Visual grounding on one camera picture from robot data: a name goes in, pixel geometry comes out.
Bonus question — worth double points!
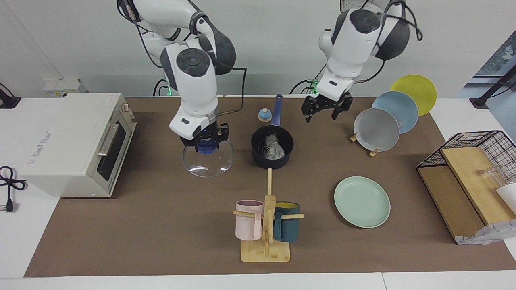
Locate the glass lid with purple knob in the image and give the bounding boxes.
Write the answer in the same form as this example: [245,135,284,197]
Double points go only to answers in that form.
[183,138,235,178]

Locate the white vermicelli bundle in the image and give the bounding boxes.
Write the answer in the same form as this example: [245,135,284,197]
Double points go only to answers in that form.
[262,131,286,160]

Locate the gray plate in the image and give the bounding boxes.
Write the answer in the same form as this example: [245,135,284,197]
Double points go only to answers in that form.
[354,108,400,152]

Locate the wooden plate rack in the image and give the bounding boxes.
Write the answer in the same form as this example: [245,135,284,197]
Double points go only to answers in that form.
[349,131,381,158]

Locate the light blue plate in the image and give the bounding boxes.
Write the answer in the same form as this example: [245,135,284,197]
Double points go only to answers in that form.
[372,91,419,134]

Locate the yellow plate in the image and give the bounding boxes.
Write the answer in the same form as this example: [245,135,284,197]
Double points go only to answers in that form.
[390,74,438,117]

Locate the light green plate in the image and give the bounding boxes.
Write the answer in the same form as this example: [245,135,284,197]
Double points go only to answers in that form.
[334,176,391,229]

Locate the brown table mat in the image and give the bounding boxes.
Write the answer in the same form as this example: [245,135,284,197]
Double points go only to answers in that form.
[24,97,516,278]

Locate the pink mug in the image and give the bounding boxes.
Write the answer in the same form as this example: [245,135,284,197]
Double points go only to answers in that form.
[235,200,264,241]

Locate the dark teal mug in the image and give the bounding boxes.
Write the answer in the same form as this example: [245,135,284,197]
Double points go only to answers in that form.
[273,201,301,243]

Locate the wooden mug tree stand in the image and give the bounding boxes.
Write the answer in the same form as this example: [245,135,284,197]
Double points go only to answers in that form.
[233,168,304,263]

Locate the cream toaster oven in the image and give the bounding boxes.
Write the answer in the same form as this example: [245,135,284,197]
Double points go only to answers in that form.
[20,93,137,199]

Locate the black stand pole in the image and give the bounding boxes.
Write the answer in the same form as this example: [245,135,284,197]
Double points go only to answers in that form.
[470,64,516,108]

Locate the clear glass cup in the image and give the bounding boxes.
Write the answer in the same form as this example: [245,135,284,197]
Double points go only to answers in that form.
[478,165,510,191]

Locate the white cup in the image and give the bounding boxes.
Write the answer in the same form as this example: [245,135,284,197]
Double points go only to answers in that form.
[496,183,516,215]

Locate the white patterned cloth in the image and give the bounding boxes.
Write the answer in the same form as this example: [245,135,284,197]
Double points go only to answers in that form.
[456,220,516,246]

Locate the black pot with purple handle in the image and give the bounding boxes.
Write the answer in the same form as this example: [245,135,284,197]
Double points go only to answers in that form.
[250,94,294,170]

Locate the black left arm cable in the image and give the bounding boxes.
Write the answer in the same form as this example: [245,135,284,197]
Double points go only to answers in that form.
[289,0,423,95]

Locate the wooden shelf with wire basket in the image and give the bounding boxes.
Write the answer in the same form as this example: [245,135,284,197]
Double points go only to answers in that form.
[416,130,516,240]

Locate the black power plug cord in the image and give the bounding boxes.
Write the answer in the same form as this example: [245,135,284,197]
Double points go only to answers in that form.
[0,166,28,213]

